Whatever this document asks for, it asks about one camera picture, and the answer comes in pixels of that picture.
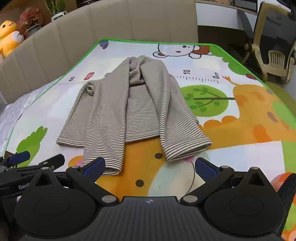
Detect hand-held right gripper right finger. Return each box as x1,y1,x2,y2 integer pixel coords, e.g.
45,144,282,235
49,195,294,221
181,157,269,206

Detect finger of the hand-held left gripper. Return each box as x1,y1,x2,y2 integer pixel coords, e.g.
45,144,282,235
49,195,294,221
0,151,31,171
35,154,65,173

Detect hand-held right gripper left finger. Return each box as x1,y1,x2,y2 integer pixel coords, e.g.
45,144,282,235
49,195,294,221
31,157,119,206

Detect beige striped sweater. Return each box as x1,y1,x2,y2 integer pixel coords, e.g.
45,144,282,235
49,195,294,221
56,55,213,176

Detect white quilted bed cover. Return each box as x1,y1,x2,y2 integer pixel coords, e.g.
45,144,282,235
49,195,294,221
0,79,60,153

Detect yellow plush toy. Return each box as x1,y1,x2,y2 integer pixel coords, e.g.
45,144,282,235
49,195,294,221
0,20,25,58

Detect cartoon printed play mat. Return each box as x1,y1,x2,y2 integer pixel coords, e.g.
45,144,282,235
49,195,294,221
0,38,296,241

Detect beige upholstered headboard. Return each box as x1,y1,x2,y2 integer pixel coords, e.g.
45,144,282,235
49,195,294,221
0,0,199,105

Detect red leaf potted plant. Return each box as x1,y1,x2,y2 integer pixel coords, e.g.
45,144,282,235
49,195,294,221
17,8,43,37

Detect black and beige office chair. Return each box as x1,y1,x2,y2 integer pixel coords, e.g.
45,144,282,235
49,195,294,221
228,2,296,82

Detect green plant in white pot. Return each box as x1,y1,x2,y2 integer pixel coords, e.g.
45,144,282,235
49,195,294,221
45,0,68,22

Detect white desk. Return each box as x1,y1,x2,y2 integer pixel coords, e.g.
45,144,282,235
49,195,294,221
195,0,259,26

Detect dark monitor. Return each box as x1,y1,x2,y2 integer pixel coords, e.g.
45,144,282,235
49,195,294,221
233,0,258,12

